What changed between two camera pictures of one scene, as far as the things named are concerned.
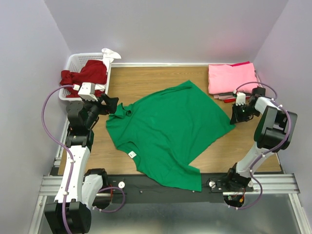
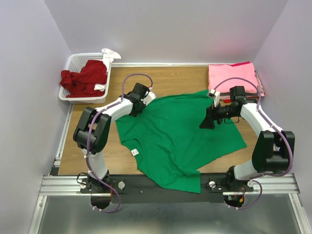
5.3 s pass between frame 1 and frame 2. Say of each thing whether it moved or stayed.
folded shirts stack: stayed
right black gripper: moved
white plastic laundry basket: stayed
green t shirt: moved
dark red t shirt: stayed
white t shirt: stayed
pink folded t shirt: stayed
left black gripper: moved
